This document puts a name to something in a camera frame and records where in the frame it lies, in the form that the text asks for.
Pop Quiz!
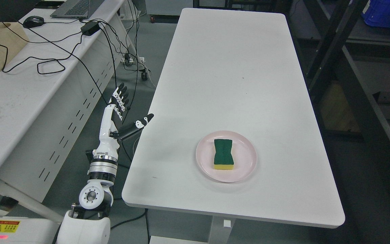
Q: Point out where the white work table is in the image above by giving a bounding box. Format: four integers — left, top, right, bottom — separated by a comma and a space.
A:
122, 8, 345, 243

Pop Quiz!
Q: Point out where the black power adapter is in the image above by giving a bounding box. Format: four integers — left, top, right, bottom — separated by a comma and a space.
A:
81, 21, 100, 37

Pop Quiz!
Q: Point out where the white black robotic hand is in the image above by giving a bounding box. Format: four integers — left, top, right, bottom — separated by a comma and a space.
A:
95, 83, 154, 155

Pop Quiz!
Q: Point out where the grey laptop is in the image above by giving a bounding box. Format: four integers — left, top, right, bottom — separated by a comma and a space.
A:
50, 0, 104, 19

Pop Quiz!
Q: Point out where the yellow warning label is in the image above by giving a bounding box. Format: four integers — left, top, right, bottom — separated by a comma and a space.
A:
0, 220, 21, 233

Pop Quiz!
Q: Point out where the black metal shelf rack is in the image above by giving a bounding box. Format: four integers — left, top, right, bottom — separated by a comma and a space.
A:
290, 0, 390, 217

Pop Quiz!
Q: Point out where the pink round plate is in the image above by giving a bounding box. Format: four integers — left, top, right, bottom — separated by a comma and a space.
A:
195, 131, 258, 183

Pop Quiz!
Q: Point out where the black computer mouse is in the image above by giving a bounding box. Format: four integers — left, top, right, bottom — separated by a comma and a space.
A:
23, 16, 45, 29

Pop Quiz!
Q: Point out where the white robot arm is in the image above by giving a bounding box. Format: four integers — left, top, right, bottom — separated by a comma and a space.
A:
55, 148, 118, 244

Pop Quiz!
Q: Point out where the white power strip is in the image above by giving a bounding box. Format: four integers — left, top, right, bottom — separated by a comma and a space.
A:
121, 57, 145, 65

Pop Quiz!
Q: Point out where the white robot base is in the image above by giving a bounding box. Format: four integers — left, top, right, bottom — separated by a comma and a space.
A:
0, 217, 59, 244

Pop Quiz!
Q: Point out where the blue plastic bin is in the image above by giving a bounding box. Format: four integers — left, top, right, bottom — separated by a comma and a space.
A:
361, 0, 390, 28

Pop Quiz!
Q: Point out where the green yellow sponge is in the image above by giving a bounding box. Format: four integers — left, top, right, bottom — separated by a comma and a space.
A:
214, 139, 234, 170

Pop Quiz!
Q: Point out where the white side desk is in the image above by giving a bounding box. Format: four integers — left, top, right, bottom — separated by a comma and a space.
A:
0, 9, 122, 222

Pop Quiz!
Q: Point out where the black cable on desk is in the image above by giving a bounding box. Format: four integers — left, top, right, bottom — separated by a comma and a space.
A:
0, 20, 84, 75

